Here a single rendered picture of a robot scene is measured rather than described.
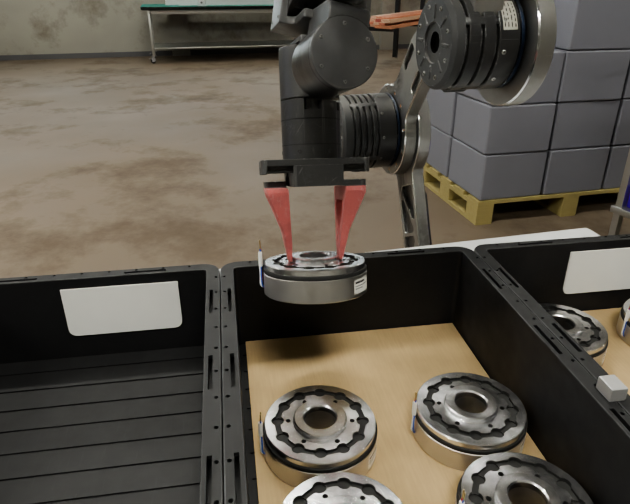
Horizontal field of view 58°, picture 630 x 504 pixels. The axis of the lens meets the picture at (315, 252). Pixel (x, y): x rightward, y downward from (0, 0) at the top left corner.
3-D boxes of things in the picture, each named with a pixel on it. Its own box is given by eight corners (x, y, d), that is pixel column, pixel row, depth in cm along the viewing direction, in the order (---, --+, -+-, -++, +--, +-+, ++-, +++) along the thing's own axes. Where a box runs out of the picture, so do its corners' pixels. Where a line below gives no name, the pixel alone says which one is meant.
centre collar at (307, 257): (288, 257, 59) (288, 251, 59) (335, 255, 60) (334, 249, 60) (292, 267, 54) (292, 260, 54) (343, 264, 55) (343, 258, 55)
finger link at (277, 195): (345, 264, 54) (342, 164, 52) (269, 268, 53) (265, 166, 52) (333, 254, 60) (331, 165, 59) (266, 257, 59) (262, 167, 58)
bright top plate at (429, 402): (402, 381, 57) (403, 376, 57) (497, 372, 58) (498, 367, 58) (435, 456, 48) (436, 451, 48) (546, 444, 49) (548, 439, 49)
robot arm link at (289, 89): (326, 45, 57) (271, 43, 56) (351, 28, 51) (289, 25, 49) (328, 115, 58) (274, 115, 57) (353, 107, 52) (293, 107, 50)
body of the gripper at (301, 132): (370, 176, 53) (369, 95, 52) (261, 180, 52) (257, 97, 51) (356, 176, 59) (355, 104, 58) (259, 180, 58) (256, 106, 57)
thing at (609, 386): (594, 387, 45) (598, 375, 44) (611, 385, 45) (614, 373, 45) (608, 402, 43) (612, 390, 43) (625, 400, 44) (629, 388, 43)
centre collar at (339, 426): (287, 408, 53) (287, 403, 53) (337, 399, 54) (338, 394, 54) (300, 446, 49) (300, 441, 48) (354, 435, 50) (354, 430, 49)
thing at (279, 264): (263, 258, 61) (262, 253, 61) (354, 254, 63) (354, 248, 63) (267, 279, 52) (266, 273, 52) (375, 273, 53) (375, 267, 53)
